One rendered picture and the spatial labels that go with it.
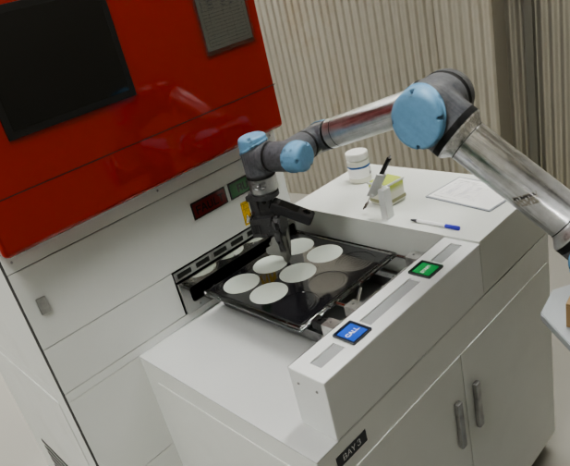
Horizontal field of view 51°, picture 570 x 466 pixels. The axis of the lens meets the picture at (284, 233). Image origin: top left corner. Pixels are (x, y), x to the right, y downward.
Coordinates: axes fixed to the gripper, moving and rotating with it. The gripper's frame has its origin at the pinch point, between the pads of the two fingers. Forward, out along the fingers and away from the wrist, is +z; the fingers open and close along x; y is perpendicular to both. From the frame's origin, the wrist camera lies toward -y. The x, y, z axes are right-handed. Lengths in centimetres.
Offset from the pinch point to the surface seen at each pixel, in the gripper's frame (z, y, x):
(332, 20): -30, 23, -247
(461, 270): -1.7, -44.7, 16.2
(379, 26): -23, -6, -234
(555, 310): 10, -64, 17
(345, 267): 1.7, -15.8, 4.8
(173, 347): 9.4, 27.7, 25.1
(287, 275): 1.6, -0.8, 7.1
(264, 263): 1.5, 7.9, -0.9
